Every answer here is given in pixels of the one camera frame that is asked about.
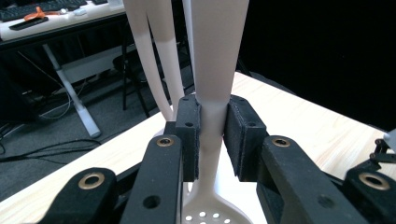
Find white utensil rack with hooks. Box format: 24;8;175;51
153;0;260;224

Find white desk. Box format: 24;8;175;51
0;0;127;139

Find black folding chair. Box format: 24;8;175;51
111;18;166;119

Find black keyboard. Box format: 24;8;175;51
0;0;89;22

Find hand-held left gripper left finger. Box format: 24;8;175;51
176;94;202;183

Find skimmer with wooden handle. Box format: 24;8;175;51
181;0;254;224

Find black floor cables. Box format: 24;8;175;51
0;124;103;164

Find orange tool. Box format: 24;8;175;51
23;7;61;22

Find black curtain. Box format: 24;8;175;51
239;0;396;133

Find grey slotted spatula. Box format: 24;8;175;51
121;0;175;123

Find white floor cable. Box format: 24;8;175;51
38;78;87;121

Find flat black device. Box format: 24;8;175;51
8;17;50;32

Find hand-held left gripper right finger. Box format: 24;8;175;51
223;94;268;183

